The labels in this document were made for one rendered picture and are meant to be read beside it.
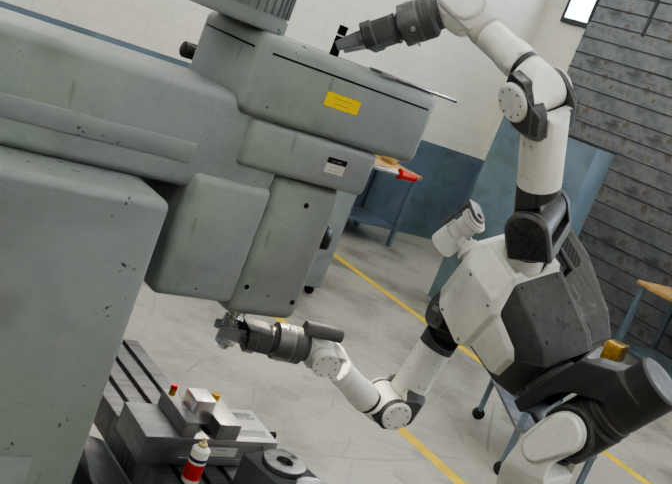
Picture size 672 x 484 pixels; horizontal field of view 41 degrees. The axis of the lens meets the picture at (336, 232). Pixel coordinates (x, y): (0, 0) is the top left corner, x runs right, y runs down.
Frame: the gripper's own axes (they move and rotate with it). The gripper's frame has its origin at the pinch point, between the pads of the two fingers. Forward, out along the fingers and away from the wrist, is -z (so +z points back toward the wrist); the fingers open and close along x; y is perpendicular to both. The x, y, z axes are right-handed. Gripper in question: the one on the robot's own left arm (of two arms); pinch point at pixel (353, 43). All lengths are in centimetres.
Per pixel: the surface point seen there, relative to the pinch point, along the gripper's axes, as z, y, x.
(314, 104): -7.8, -11.8, -15.5
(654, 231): 95, -148, 812
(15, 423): -65, -53, -55
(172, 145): -30.9, -13.2, -34.3
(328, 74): -3.4, -7.0, -15.2
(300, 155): -14.1, -20.4, -13.2
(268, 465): -34, -77, -26
